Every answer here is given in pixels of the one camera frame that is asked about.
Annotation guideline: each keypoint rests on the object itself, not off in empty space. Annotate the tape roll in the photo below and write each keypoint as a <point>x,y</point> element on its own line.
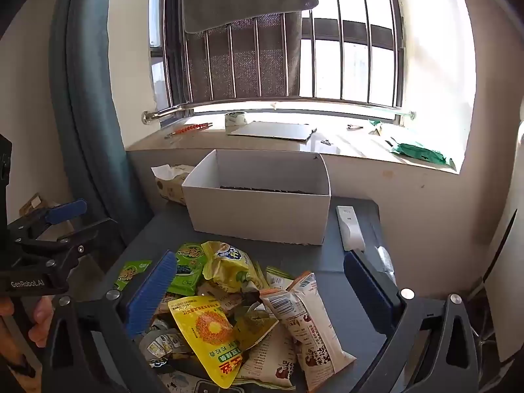
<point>235,122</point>

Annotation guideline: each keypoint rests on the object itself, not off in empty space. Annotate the white cardboard box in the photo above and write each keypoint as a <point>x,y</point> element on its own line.
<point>254,217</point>

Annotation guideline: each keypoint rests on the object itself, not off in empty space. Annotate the green plastic packet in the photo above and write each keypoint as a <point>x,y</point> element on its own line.
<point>417,151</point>

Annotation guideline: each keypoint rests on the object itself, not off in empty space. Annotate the clear plastic wrapper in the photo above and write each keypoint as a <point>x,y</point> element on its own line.
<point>385,260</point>

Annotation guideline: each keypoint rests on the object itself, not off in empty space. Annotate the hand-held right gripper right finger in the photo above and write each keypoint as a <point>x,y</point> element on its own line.
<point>368,290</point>

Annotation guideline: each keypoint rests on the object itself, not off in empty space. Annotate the small green wrapper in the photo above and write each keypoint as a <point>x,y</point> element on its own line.
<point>374,126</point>

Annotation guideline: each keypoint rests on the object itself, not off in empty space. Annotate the orange pen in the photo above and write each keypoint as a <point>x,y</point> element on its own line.
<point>189,129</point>

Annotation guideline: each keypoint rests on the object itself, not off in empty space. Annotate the dark mesh cloth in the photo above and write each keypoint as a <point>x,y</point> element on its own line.
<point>241,69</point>

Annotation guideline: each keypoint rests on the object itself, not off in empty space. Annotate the white panel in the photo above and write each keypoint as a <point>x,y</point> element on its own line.
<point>507,286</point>

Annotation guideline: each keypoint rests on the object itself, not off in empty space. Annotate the teal curtain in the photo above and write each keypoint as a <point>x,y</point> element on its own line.
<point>90,90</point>

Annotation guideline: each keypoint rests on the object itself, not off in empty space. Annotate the person's left hand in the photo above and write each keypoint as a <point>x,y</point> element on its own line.
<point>43,315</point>

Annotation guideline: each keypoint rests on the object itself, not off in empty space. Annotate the metal window guard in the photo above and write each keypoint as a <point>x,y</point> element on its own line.
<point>286,102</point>

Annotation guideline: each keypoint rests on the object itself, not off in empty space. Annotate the pile of snack packets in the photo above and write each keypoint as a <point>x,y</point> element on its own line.
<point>213,327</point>

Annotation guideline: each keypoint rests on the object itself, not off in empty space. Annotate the white remote control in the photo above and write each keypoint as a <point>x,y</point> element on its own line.
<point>348,225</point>

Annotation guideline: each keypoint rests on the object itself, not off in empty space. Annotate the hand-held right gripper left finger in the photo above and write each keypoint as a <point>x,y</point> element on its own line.
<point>152,290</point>

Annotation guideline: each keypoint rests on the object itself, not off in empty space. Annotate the tissue pack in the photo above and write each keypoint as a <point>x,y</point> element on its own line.
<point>172,188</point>

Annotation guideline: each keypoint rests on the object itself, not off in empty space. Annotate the small metal clipper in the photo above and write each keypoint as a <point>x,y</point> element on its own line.
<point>354,126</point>

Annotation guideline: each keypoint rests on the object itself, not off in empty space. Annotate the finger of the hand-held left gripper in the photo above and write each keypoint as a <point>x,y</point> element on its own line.
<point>80,242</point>
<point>65,212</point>

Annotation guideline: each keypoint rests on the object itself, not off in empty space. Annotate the grey cardboard sheet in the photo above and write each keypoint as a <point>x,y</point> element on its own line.
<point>272,131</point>

